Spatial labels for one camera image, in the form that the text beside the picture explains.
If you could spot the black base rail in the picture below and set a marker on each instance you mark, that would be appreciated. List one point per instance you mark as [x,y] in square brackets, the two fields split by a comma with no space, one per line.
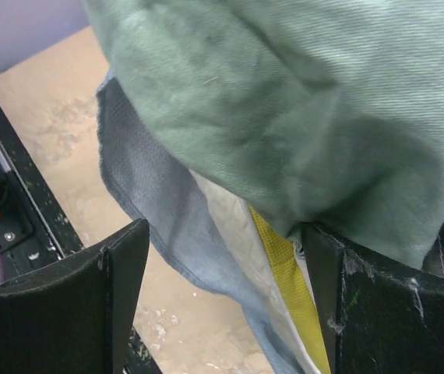
[35,232]

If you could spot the white quilted pillow yellow stripe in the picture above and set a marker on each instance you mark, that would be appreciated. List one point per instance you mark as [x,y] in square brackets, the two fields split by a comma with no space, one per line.
[269,262]

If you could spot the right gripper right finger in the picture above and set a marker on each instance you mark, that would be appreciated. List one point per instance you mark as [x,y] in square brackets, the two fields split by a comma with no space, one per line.
[376,315]

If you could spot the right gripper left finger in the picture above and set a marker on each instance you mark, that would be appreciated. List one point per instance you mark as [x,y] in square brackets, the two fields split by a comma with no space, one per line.
[75,315]

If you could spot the patchwork green beige pillowcase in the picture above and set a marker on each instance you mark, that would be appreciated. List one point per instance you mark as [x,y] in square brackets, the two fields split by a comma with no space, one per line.
[313,112]

